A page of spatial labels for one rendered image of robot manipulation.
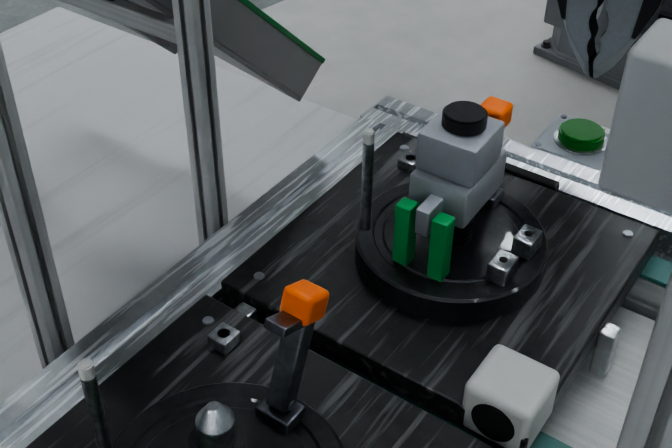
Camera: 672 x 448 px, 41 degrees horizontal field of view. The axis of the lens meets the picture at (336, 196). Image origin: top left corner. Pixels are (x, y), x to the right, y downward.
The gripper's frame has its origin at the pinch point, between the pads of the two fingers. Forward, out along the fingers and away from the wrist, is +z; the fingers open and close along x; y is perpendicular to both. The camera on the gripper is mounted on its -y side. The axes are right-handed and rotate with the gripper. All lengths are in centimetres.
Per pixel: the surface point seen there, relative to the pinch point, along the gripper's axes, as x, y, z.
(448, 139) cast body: 1.2, -23.0, -4.8
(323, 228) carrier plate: 10.7, -23.8, 6.7
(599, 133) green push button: -1.6, 0.9, 6.6
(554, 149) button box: 1.2, -2.0, 7.8
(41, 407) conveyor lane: 16, -47, 8
